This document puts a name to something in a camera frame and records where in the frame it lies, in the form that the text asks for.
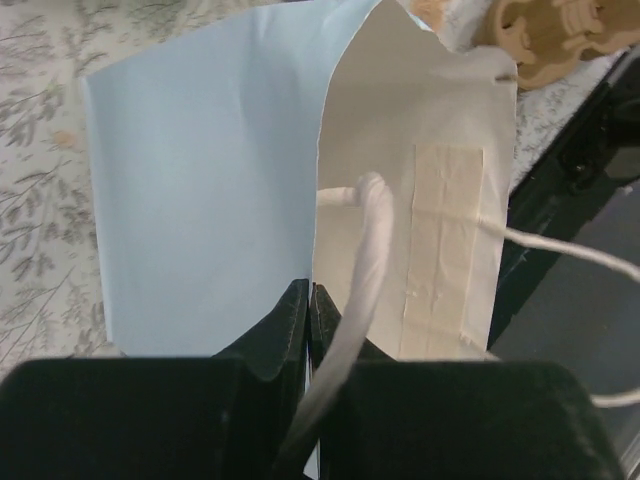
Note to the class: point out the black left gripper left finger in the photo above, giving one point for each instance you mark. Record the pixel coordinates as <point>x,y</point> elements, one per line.
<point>218,417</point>

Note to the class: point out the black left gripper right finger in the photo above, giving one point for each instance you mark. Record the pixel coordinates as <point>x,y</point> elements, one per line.
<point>463,420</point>

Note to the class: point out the light blue paper bag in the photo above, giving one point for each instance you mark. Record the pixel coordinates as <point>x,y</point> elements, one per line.
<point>328,182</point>

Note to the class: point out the floral table mat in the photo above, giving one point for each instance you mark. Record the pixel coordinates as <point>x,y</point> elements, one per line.
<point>40,175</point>

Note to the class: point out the stack of pulp cup carriers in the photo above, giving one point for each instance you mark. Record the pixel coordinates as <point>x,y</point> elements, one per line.
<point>548,39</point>

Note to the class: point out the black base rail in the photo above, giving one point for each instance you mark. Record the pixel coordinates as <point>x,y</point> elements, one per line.
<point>596,153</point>

